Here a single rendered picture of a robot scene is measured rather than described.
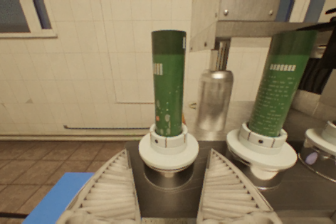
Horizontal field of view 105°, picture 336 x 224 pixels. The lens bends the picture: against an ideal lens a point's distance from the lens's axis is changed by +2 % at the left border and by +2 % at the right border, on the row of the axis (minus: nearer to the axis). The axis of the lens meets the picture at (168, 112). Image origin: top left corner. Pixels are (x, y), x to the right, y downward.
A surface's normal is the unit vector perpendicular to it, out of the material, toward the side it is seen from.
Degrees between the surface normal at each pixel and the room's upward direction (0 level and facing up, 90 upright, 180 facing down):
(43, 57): 90
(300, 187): 0
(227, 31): 90
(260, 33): 90
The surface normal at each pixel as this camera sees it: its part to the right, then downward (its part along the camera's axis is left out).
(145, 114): 0.00, 0.39
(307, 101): -1.00, 0.00
